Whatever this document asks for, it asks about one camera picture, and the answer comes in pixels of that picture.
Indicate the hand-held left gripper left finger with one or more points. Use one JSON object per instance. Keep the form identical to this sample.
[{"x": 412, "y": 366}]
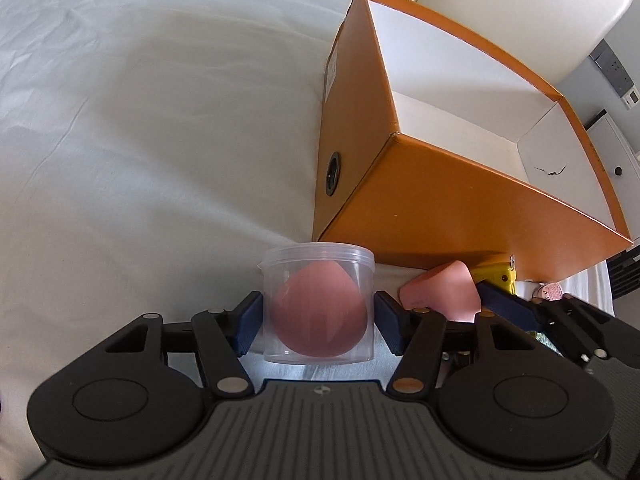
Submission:
[{"x": 249, "y": 321}]

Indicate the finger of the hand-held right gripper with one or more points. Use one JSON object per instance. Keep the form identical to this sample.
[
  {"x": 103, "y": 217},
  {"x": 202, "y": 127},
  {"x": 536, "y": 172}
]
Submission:
[{"x": 502, "y": 304}]

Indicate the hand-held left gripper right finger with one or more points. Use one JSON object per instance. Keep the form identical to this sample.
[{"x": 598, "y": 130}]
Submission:
[{"x": 391, "y": 324}]

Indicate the yellow tape measure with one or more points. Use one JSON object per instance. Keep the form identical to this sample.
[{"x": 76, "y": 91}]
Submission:
[{"x": 495, "y": 274}]

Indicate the white tin with pink label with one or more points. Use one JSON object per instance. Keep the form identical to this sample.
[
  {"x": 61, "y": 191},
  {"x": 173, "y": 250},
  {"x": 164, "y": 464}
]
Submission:
[{"x": 548, "y": 291}]

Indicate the clear plastic jar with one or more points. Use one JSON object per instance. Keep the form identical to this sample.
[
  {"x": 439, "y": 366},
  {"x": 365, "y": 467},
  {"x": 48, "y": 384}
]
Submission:
[{"x": 280, "y": 270}]

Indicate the pink wedge sponge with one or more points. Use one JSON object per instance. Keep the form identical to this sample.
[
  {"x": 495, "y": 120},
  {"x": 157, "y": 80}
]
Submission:
[{"x": 442, "y": 290}]

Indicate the pink round makeup sponge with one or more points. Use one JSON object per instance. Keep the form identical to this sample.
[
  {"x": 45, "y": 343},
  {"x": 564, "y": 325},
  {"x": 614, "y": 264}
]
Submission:
[{"x": 320, "y": 310}]

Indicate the orange cardboard box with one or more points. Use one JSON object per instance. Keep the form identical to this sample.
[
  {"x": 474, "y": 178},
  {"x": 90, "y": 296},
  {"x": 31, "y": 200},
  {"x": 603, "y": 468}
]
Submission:
[{"x": 450, "y": 200}]

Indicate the white drawer nightstand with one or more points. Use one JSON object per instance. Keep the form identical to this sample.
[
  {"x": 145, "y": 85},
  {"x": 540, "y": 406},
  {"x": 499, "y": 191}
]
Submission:
[{"x": 617, "y": 150}]

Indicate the white bed sheet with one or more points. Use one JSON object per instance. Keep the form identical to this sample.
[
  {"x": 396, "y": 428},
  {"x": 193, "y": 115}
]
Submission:
[{"x": 150, "y": 135}]

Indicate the cream padded headboard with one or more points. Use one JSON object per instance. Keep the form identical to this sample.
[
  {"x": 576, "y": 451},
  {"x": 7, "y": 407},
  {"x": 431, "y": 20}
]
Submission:
[{"x": 525, "y": 10}]

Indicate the white wall thermostat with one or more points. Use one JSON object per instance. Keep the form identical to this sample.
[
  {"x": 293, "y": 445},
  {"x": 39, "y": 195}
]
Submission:
[{"x": 632, "y": 97}]

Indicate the grey wall switch panel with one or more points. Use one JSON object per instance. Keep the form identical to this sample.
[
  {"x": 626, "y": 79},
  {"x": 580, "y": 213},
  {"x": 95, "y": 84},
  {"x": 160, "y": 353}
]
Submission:
[{"x": 612, "y": 67}]

